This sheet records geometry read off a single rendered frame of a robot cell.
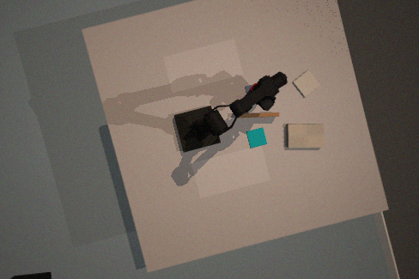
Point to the brown rectangular block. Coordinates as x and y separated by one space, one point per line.
258 115

